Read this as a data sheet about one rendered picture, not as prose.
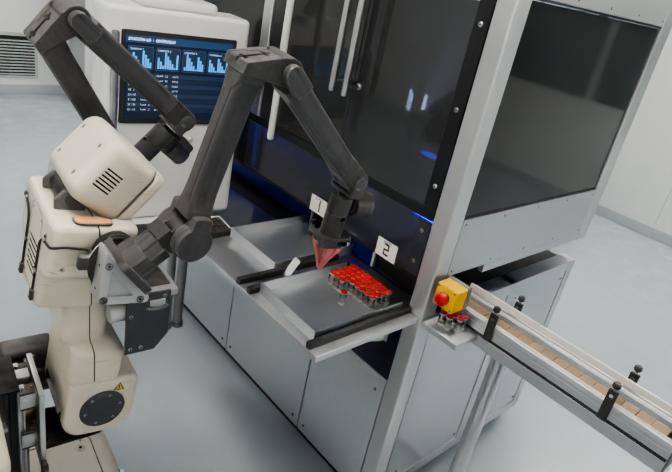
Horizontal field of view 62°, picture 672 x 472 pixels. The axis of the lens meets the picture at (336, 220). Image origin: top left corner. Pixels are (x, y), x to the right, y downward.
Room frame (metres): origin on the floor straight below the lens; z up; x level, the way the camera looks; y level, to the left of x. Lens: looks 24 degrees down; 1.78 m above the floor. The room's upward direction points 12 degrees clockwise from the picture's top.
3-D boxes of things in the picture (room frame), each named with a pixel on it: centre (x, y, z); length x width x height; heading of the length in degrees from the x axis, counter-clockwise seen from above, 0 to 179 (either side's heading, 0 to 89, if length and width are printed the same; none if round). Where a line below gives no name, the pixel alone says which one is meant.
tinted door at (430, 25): (1.65, -0.12, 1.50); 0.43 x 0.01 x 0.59; 46
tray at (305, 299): (1.45, -0.04, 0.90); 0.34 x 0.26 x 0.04; 135
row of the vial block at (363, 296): (1.51, -0.10, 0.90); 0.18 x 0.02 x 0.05; 45
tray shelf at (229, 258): (1.59, 0.06, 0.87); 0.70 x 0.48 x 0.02; 46
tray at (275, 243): (1.76, 0.13, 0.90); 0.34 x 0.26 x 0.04; 136
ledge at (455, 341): (1.45, -0.41, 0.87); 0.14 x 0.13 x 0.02; 136
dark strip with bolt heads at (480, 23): (1.51, -0.25, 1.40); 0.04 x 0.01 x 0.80; 46
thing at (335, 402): (2.53, 0.08, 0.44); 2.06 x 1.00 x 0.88; 46
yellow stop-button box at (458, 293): (1.43, -0.37, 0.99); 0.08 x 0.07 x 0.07; 136
